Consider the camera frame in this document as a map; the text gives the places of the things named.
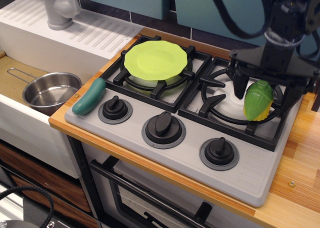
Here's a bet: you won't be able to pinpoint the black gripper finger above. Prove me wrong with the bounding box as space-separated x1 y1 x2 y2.
281 80 307 113
233 65 250 99

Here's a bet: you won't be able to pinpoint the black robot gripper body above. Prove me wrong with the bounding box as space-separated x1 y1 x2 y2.
228 44 320 89

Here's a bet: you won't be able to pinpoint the green yellow toy corncob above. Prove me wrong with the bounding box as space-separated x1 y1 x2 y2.
243 80 274 122

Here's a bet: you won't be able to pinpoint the green toy cucumber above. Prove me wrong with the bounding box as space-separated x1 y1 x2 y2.
72 77 106 116

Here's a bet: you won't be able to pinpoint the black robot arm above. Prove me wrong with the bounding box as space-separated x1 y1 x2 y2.
213 0 320 114

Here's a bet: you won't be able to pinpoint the lime green plastic plate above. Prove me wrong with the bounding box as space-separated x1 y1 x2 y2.
124 40 188 81

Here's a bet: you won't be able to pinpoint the stainless steel pot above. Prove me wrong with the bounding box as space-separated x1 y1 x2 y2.
7 67 82 116

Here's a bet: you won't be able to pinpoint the white toy sink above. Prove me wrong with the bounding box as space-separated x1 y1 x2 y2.
0 0 142 179

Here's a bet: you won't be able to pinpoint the black right burner grate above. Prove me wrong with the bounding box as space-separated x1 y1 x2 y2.
178 57 299 151

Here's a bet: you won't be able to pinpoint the black burner grate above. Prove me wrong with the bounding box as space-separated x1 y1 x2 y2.
100 35 213 113
178 57 299 151

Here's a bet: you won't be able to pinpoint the black left burner grate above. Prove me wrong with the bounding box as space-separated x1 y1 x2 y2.
100 35 213 113

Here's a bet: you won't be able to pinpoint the black right stove knob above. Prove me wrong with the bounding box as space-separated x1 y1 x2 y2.
199 137 240 172

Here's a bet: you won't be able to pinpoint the black stove knob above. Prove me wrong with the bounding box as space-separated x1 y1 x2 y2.
98 95 133 125
141 111 187 150
199 137 240 172

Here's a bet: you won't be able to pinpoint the grey toy stove top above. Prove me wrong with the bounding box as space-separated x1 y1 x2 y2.
64 35 305 208

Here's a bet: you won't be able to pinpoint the black middle stove knob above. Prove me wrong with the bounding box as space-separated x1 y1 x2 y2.
141 111 187 150

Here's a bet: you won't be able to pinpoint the black left stove knob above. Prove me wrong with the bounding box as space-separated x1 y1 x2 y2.
98 95 133 125

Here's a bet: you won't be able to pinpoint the grey toy faucet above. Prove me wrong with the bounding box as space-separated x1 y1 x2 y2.
43 0 81 31

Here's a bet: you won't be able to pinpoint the wooden drawer fronts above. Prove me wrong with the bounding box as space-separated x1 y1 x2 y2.
0 140 99 228

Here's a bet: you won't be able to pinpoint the oven door with black handle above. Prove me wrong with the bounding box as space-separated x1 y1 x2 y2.
89 156 256 228

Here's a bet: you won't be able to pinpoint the black braided cable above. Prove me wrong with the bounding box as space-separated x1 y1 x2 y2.
0 184 55 228

